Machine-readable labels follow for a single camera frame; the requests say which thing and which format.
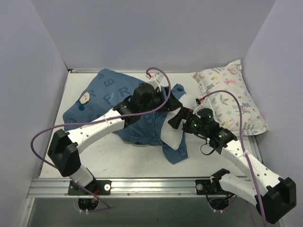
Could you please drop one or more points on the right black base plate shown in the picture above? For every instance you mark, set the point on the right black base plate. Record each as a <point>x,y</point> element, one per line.
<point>204,187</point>

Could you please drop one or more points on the white floral deer pillow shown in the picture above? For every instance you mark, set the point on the white floral deer pillow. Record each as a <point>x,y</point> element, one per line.
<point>232,105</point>

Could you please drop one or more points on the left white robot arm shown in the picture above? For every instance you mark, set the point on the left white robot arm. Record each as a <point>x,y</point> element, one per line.
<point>65,147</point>

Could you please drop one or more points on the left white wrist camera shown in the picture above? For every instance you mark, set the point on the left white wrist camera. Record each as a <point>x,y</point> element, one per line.
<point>154,79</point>

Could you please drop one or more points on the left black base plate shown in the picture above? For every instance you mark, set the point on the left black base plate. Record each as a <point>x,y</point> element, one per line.
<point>102,187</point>

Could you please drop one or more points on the aluminium front rail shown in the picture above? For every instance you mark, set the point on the aluminium front rail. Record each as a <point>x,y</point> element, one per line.
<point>120,188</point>

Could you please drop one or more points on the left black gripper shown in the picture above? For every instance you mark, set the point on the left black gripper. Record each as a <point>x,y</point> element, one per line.
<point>171,101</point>

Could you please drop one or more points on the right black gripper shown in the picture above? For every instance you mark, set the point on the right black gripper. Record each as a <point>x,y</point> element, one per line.
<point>182,116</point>

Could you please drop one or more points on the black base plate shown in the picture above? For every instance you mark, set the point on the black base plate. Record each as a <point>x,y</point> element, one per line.
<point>204,187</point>
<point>102,187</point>

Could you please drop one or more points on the blue letter print pillowcase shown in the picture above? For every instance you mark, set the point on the blue letter print pillowcase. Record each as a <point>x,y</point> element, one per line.
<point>110,89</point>

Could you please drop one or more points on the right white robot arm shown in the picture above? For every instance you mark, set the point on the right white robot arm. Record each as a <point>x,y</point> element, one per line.
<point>272,195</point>

